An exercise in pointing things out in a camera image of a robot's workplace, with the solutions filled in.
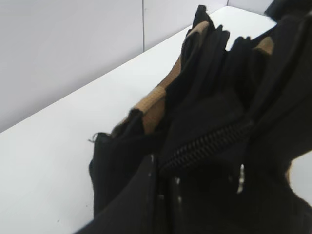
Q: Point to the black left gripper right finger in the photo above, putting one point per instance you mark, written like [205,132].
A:
[207,202]

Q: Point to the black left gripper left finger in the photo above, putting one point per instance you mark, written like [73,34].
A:
[132,211]

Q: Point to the black tote bag tan handles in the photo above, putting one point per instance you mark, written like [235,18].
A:
[246,108]

